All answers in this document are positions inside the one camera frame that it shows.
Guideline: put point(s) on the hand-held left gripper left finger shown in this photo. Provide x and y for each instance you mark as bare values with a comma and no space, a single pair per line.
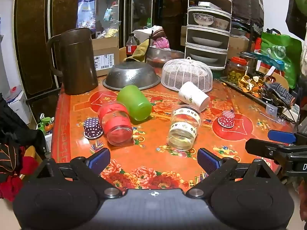
99,158

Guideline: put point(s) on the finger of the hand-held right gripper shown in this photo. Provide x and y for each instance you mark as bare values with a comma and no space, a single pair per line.
261,147
281,136

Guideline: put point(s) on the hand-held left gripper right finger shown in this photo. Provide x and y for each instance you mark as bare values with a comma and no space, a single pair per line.
208,161

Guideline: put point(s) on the red taped glass cup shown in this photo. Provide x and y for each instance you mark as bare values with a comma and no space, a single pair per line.
115,122

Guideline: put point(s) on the clear glass cup with tape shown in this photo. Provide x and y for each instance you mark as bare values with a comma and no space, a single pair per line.
182,129

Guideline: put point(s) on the green plastic cup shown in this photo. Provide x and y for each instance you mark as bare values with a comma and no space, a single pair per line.
134,103

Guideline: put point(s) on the white paper cup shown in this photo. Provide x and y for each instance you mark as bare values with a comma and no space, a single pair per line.
191,97

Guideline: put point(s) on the purple dotted cupcake liner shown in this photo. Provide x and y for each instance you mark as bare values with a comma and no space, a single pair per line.
92,128

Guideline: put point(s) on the dark striped glove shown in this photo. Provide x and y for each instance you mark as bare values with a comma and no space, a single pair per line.
284,94

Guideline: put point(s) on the red dotted cupcake liner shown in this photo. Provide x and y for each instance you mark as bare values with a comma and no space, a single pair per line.
227,119

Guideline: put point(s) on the orange floral tablecloth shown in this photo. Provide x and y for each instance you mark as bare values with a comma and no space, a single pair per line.
153,170

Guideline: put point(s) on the dried orange peels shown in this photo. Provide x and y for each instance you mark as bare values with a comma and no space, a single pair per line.
250,86

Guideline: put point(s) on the green toy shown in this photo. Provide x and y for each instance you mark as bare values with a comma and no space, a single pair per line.
45,124

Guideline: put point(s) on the metal tray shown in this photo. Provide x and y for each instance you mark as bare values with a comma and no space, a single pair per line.
231,84

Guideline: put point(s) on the red-lidded pickle jar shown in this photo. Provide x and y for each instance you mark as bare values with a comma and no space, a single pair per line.
237,73

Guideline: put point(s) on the green shopping bag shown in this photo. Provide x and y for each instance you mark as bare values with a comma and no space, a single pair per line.
283,55

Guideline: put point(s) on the dark red clothing pile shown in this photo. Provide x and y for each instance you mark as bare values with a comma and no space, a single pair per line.
14,153

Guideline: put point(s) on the metal colander bowl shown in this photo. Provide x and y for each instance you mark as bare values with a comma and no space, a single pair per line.
132,75

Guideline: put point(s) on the white plastic food cover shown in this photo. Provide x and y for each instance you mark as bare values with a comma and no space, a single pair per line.
187,74

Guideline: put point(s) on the brown plastic pitcher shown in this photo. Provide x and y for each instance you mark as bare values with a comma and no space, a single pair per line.
77,64

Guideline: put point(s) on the white carton box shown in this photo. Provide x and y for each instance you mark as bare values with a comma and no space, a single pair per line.
16,105

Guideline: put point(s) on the cardboard box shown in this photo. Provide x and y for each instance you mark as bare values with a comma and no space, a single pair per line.
105,52

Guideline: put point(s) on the metal basin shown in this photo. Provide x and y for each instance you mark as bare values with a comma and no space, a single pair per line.
164,57

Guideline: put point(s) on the yellow-green cloth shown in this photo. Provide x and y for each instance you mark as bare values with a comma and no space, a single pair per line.
140,51

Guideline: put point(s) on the dark soda bottle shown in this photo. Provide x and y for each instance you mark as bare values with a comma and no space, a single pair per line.
131,48

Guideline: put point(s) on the white plate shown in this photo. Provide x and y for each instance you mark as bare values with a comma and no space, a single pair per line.
207,42

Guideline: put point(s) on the pink cloth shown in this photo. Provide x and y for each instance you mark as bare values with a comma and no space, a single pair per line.
161,43

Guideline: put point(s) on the pink floral bowl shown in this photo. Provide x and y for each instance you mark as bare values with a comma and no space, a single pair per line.
221,24

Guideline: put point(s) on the grey mesh dish rack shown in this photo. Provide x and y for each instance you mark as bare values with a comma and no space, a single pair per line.
208,27

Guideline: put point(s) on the black bag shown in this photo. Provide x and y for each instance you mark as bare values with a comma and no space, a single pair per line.
247,4

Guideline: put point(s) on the blue floral bowl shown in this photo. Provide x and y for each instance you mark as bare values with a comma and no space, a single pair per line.
203,19

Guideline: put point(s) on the dark wooden cabinet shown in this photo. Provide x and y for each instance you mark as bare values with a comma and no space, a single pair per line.
36,28

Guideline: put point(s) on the blue plastic snack packet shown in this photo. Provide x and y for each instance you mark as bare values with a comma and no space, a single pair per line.
85,9

